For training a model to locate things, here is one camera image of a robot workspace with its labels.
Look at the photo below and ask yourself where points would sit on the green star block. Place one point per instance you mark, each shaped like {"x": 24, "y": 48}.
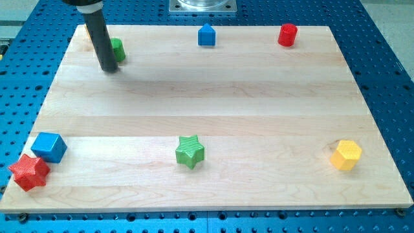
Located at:
{"x": 189, "y": 151}

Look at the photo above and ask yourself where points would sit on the blue triangle block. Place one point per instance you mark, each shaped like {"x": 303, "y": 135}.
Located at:
{"x": 206, "y": 35}

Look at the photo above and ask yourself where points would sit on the red star block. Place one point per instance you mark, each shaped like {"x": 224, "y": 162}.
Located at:
{"x": 29, "y": 172}

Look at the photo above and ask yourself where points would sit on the wooden board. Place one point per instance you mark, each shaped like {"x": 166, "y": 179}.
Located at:
{"x": 269, "y": 119}

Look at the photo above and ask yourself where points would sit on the green cylinder block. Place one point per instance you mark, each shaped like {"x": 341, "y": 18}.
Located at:
{"x": 118, "y": 49}

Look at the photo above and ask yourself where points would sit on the red cylinder block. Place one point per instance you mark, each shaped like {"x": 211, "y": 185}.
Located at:
{"x": 287, "y": 34}

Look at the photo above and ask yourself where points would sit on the yellow hexagon block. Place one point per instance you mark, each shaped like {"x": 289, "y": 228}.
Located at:
{"x": 346, "y": 155}

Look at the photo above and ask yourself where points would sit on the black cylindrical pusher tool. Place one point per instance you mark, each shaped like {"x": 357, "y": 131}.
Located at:
{"x": 91, "y": 11}

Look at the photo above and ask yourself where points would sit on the blue cube block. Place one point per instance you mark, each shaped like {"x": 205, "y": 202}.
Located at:
{"x": 49, "y": 146}

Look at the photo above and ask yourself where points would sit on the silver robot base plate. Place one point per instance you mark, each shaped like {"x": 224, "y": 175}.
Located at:
{"x": 202, "y": 6}

